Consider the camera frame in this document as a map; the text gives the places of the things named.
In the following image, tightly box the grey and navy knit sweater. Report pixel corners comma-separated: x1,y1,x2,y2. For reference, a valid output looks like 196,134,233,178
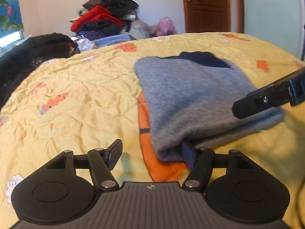
134,52,284,161

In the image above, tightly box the pile of clothes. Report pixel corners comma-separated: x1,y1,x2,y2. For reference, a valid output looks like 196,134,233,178
70,0,156,41

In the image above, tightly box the white wardrobe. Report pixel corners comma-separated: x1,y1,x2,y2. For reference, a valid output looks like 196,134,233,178
244,0,304,60

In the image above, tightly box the yellow carrot print bedsheet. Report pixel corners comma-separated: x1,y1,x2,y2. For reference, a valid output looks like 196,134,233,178
1,33,304,228

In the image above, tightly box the brown wooden door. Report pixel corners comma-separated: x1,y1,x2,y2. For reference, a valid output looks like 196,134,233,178
183,0,231,33

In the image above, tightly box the pink plastic bag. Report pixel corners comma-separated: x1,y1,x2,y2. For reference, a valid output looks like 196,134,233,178
155,17,177,37

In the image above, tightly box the black coat on bed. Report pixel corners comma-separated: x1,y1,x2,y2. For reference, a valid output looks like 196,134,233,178
1,33,80,107

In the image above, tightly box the silver plastic bag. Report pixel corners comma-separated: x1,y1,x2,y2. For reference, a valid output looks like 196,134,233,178
70,36,97,53

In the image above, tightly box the light blue folded blanket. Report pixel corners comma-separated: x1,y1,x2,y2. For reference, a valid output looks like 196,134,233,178
92,33,136,48

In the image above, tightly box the blue floral curtain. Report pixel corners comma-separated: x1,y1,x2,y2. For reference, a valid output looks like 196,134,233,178
0,0,23,37

